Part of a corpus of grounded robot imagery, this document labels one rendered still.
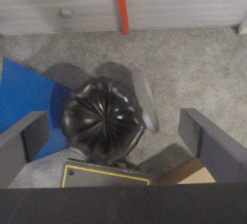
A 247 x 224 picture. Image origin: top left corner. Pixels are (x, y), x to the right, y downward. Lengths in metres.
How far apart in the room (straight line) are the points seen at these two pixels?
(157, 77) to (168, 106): 0.30
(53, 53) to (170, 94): 1.27
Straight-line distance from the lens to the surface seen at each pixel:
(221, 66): 1.92
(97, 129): 1.18
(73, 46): 1.97
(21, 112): 1.14
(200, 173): 1.50
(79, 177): 1.50
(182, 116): 0.16
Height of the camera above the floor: 1.68
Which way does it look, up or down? 81 degrees down
